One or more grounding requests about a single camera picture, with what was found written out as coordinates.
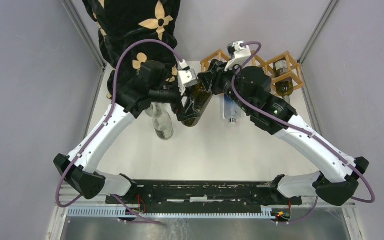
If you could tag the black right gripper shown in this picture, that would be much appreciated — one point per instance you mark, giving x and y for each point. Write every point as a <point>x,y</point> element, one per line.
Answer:
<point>216,76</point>

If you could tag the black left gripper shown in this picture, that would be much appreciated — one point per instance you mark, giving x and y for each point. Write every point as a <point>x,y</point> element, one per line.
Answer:
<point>188,111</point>

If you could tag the green wine bottle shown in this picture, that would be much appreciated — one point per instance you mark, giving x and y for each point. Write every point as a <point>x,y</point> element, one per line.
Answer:
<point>284,88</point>
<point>196,105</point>

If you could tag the clear bottle with black label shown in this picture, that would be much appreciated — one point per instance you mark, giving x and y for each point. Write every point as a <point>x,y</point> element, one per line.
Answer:
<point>162,122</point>

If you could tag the clear bottle with dark label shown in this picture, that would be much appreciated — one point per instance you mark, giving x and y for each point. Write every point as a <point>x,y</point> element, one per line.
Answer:
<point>150,111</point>

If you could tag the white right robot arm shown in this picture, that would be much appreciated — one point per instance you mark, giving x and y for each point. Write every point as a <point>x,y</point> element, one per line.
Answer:
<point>338,174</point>

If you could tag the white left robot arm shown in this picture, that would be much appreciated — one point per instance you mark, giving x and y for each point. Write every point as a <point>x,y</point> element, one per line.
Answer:
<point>79,168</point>

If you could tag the blue square glass bottle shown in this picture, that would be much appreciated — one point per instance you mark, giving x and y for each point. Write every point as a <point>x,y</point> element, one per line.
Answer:
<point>231,111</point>

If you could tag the black floral plush blanket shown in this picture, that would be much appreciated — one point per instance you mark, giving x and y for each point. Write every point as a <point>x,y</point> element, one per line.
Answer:
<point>129,34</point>

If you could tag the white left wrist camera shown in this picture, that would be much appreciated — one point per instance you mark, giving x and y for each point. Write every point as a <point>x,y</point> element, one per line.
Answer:
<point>186,79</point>

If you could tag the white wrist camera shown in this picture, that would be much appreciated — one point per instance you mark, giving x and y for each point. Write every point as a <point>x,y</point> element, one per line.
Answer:
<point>238,53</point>
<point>186,79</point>

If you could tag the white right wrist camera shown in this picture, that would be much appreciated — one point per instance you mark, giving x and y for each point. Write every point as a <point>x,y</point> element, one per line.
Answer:
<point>238,53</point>

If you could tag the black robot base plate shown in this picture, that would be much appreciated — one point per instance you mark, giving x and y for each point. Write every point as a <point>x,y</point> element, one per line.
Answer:
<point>205,197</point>

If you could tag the white slotted cable duct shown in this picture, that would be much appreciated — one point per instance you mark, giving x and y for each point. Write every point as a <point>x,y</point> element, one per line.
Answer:
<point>120,212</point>

